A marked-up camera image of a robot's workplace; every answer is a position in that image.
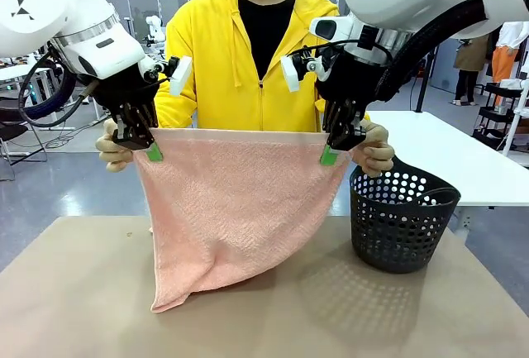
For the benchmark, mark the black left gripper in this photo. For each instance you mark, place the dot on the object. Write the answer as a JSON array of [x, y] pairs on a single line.
[[124, 89]]

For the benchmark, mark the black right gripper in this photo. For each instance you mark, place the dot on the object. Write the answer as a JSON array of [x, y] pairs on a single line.
[[347, 81]]

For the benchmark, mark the pink terry towel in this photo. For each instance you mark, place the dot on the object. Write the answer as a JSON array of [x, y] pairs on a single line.
[[231, 192]]

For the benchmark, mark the person's right forearm yellow sleeve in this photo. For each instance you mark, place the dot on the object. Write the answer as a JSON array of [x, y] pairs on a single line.
[[173, 110]]

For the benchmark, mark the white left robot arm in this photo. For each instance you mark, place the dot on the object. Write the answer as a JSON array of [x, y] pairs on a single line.
[[37, 6]]

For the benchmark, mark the person's right hand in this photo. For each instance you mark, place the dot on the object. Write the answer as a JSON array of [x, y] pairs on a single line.
[[115, 155]]

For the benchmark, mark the person's left hand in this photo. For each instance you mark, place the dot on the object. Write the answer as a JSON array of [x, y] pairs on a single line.
[[376, 153]]

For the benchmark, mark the black vertical pole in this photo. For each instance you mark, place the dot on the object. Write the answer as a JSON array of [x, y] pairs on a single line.
[[423, 85]]

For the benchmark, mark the white side table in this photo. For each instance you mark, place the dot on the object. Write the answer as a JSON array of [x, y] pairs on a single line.
[[434, 147]]

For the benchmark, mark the small background white robot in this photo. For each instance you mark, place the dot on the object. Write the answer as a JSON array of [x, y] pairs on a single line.
[[153, 25]]

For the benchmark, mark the person in yellow hoodie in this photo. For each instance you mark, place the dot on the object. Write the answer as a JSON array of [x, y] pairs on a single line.
[[223, 64]]

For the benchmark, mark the black office chair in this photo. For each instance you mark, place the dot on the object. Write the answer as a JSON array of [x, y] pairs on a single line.
[[16, 130]]

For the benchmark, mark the black perforated plastic basket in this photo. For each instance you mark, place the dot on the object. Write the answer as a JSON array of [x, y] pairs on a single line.
[[396, 242]]

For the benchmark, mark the background person brown coat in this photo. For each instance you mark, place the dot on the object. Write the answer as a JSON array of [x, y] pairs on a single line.
[[473, 56]]

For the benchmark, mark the black trolley cart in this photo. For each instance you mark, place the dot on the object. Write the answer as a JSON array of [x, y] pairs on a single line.
[[492, 118]]

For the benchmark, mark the background person orange trousers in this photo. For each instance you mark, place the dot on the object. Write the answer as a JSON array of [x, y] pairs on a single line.
[[502, 64]]

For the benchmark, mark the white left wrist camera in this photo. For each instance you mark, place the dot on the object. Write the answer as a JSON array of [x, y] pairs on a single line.
[[180, 77]]

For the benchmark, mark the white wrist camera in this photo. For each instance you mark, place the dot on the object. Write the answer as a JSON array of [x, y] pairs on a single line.
[[290, 74], [180, 77]]

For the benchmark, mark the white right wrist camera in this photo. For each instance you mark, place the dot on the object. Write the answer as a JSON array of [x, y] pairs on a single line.
[[290, 74]]

